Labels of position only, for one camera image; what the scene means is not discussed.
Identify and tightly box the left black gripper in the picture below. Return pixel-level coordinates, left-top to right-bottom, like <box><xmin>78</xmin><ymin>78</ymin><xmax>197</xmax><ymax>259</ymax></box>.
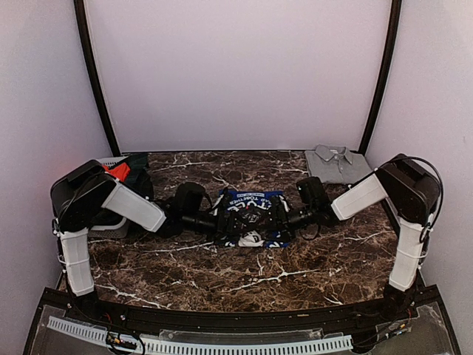
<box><xmin>183</xmin><ymin>209</ymin><xmax>253</xmax><ymax>244</ymax></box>

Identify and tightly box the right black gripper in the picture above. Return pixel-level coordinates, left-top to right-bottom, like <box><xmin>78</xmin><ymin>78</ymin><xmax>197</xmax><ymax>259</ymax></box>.
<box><xmin>253</xmin><ymin>203</ymin><xmax>316</xmax><ymax>243</ymax></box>

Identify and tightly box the blue printed t-shirt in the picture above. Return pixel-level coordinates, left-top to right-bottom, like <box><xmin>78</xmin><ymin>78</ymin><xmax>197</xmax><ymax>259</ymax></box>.
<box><xmin>214</xmin><ymin>189</ymin><xmax>291</xmax><ymax>249</ymax></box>

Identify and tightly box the grey button shirt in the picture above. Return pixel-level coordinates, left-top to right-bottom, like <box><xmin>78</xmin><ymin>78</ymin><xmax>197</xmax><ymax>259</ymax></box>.
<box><xmin>304</xmin><ymin>145</ymin><xmax>372</xmax><ymax>185</ymax></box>

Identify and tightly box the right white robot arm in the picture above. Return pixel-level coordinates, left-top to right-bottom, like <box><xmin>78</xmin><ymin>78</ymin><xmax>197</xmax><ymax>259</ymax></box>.
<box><xmin>265</xmin><ymin>154</ymin><xmax>444</xmax><ymax>292</ymax></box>

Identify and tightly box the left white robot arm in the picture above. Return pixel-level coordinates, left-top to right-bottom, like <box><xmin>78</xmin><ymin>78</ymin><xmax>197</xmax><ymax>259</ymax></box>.
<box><xmin>50</xmin><ymin>155</ymin><xmax>242</xmax><ymax>322</ymax></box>

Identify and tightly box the grey laundry basket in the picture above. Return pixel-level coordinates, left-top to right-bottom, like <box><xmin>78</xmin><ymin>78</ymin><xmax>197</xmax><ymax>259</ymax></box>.
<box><xmin>88</xmin><ymin>157</ymin><xmax>130</xmax><ymax>239</ymax></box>

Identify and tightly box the black garment in basket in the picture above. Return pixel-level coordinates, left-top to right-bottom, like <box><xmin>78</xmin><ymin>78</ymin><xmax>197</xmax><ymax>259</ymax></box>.
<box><xmin>121</xmin><ymin>153</ymin><xmax>154</xmax><ymax>201</ymax></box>

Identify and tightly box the orange red garment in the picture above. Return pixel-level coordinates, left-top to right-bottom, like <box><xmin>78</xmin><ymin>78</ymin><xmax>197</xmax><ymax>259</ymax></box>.
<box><xmin>103</xmin><ymin>163</ymin><xmax>131</xmax><ymax>182</ymax></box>

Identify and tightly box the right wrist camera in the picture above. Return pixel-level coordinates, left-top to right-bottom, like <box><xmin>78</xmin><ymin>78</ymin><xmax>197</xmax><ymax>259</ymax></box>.
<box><xmin>270</xmin><ymin>195</ymin><xmax>290</xmax><ymax>215</ymax></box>

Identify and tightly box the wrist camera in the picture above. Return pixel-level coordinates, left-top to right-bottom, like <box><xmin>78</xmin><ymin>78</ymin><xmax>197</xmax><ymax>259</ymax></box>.
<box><xmin>211</xmin><ymin>190</ymin><xmax>233</xmax><ymax>216</ymax></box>
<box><xmin>270</xmin><ymin>195</ymin><xmax>290</xmax><ymax>215</ymax></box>

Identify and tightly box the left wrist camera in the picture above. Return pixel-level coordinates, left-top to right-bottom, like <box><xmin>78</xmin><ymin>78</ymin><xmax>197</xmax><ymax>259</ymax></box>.
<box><xmin>211</xmin><ymin>190</ymin><xmax>233</xmax><ymax>216</ymax></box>

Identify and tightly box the black curved front rail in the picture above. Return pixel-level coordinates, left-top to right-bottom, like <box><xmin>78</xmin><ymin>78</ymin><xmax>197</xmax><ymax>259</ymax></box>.
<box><xmin>29</xmin><ymin>285</ymin><xmax>451</xmax><ymax>337</ymax></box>

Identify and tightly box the white slotted cable duct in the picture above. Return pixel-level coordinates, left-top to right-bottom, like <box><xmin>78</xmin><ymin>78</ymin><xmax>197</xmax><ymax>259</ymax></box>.
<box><xmin>47</xmin><ymin>316</ymin><xmax>353</xmax><ymax>354</ymax></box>

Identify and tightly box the right black frame post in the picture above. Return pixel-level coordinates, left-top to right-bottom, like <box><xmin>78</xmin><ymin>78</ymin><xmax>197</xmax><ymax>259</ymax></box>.
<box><xmin>358</xmin><ymin>0</ymin><xmax>402</xmax><ymax>156</ymax></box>

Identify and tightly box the black frame post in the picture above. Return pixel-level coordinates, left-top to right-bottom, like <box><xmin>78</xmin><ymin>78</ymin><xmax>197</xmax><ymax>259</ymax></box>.
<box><xmin>73</xmin><ymin>0</ymin><xmax>121</xmax><ymax>157</ymax></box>
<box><xmin>358</xmin><ymin>0</ymin><xmax>402</xmax><ymax>156</ymax></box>

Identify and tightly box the left black frame post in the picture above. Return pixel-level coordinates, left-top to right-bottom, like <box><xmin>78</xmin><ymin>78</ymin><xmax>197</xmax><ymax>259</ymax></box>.
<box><xmin>73</xmin><ymin>0</ymin><xmax>121</xmax><ymax>157</ymax></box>

